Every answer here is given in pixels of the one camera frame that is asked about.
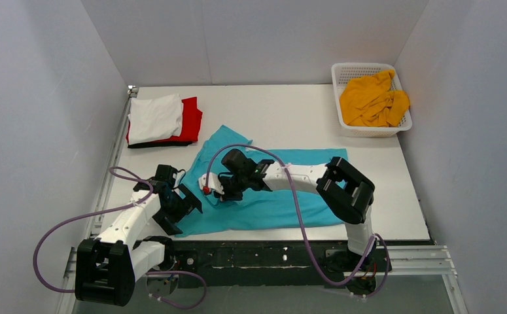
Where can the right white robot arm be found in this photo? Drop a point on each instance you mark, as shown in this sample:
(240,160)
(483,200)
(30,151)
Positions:
(345,190)

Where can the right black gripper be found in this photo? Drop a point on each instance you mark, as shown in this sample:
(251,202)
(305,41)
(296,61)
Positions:
(227,188)

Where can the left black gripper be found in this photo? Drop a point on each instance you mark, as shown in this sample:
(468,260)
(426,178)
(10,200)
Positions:
(177,212)

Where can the white plastic basket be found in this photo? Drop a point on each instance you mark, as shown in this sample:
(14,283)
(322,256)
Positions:
(342,73)

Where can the yellow crumpled t shirt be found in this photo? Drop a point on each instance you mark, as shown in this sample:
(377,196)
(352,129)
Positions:
(369,101)

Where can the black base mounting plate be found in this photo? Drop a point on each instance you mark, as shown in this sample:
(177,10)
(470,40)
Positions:
(273,263)

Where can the white folded t shirt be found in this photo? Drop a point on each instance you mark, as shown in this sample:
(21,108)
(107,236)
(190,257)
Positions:
(154,119)

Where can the turquoise t shirt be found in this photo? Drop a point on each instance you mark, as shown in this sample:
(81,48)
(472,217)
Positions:
(257,210)

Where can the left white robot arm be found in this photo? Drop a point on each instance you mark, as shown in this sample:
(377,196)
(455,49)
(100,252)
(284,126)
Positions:
(137,242)

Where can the black folded t shirt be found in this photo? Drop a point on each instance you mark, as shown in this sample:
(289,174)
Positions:
(160,144)

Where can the red folded t shirt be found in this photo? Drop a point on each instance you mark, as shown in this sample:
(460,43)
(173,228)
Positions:
(192,117)

